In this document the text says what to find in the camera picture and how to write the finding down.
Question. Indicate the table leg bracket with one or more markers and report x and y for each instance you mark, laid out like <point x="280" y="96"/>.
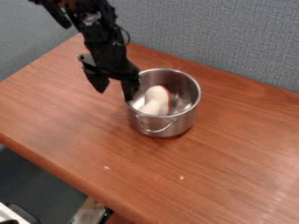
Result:
<point x="91" y="213"/>

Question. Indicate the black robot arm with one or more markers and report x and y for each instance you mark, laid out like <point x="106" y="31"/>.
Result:
<point x="87" y="15"/>

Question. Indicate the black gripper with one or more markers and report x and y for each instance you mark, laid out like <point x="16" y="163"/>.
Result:
<point x="107" y="62"/>

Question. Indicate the stainless steel pot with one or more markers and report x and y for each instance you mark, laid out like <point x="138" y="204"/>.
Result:
<point x="184" y="96"/>

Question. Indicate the white toy mushroom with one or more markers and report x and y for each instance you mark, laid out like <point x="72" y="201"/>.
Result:
<point x="156" y="101"/>

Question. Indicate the white and black floor object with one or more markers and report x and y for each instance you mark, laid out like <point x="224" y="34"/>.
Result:
<point x="12" y="214"/>

